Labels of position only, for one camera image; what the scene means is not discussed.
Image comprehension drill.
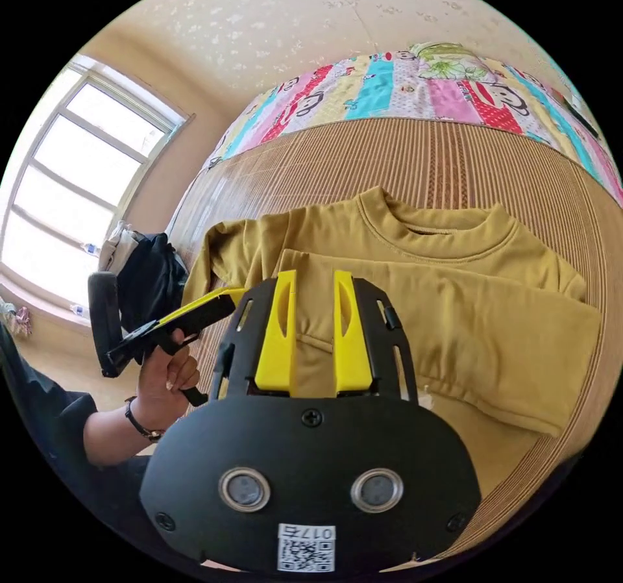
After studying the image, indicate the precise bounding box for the green floral pillow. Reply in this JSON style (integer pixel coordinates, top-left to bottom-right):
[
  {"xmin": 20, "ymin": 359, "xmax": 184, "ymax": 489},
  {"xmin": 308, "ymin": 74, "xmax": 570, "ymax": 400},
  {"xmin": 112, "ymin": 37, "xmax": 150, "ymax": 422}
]
[{"xmin": 408, "ymin": 41, "xmax": 498, "ymax": 83}]

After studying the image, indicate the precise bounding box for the person's body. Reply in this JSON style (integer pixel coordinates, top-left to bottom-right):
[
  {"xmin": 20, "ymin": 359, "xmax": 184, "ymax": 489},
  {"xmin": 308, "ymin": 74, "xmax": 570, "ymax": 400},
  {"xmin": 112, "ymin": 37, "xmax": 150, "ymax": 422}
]
[{"xmin": 0, "ymin": 319, "xmax": 156, "ymax": 545}]

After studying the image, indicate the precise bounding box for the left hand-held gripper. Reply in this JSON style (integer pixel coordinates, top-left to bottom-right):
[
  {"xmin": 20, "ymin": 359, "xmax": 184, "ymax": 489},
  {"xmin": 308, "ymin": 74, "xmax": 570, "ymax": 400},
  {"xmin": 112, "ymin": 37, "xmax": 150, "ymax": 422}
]
[{"xmin": 104, "ymin": 286, "xmax": 250, "ymax": 408}]

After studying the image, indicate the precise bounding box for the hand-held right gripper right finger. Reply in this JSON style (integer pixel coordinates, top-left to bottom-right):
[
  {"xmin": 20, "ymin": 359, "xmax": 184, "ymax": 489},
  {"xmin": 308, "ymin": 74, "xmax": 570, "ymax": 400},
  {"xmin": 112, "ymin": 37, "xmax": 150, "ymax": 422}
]
[{"xmin": 333, "ymin": 269, "xmax": 374, "ymax": 395}]

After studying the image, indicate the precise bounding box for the window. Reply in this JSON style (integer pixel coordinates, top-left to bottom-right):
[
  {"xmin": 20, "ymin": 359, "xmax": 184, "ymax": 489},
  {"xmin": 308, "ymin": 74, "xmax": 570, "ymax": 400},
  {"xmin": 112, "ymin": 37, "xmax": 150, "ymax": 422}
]
[{"xmin": 0, "ymin": 53, "xmax": 197, "ymax": 323}]

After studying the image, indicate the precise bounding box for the bed with woven mat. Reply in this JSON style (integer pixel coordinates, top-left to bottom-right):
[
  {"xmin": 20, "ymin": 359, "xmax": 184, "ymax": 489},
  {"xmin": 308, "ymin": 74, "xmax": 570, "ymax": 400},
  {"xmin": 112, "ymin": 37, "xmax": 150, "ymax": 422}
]
[{"xmin": 165, "ymin": 42, "xmax": 623, "ymax": 560}]

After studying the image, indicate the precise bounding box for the person's left forearm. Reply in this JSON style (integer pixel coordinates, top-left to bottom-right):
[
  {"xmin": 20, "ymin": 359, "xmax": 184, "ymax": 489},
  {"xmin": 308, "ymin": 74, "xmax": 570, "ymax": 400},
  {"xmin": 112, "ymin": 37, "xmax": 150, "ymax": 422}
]
[{"xmin": 81, "ymin": 395, "xmax": 167, "ymax": 467}]

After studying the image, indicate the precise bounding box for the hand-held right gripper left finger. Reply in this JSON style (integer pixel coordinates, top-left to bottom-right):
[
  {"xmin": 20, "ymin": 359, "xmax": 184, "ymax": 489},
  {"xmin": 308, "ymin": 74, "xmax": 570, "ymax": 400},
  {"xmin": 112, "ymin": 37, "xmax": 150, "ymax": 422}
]
[{"xmin": 254, "ymin": 269, "xmax": 298, "ymax": 395}]

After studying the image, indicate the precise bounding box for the pile of clothes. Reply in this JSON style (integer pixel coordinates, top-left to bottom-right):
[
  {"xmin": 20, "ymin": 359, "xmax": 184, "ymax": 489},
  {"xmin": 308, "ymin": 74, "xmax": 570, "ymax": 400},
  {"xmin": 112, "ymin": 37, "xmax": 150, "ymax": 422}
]
[{"xmin": 97, "ymin": 220, "xmax": 191, "ymax": 366}]

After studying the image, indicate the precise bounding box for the yellow long sleeve shirt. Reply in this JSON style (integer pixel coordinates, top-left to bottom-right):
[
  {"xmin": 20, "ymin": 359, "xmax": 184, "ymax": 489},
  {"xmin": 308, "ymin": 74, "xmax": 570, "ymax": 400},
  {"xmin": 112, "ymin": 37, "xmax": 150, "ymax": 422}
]
[{"xmin": 182, "ymin": 186, "xmax": 604, "ymax": 439}]

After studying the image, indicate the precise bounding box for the person's left hand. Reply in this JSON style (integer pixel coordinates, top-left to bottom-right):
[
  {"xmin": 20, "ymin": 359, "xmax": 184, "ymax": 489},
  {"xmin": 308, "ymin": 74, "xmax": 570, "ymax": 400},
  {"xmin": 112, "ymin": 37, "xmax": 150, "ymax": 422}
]
[{"xmin": 135, "ymin": 329, "xmax": 202, "ymax": 431}]

